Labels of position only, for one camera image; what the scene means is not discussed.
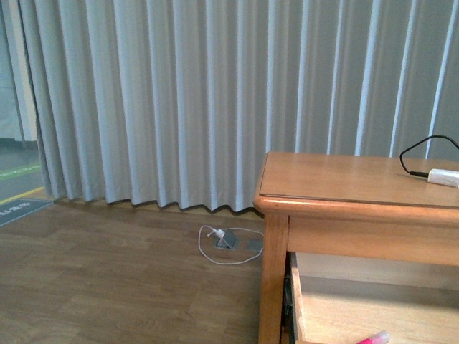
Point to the grey pleated curtain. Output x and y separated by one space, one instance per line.
179 101

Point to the wooden nightstand cabinet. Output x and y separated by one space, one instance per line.
363 207

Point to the closed floor socket cover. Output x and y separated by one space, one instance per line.
253 245

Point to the open floor socket box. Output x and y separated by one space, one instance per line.
229 241

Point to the dark floor sign mat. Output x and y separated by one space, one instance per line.
18 208

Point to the white adapter box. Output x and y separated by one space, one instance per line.
443 177

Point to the white charger plug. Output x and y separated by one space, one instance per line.
220 233

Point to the pink marker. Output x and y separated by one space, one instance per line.
382 337

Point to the wooden drawer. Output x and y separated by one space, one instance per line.
337 299

